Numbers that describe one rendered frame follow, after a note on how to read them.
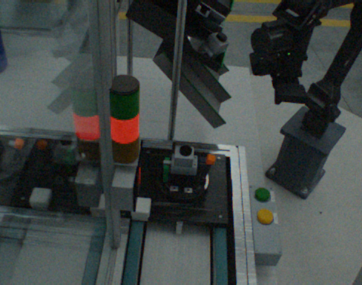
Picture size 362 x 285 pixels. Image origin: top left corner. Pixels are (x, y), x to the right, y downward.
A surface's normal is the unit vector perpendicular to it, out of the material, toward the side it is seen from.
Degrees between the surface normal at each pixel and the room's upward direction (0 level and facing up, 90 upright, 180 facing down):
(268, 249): 0
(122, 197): 90
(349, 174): 0
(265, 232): 0
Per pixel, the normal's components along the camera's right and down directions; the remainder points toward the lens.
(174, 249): 0.07, -0.72
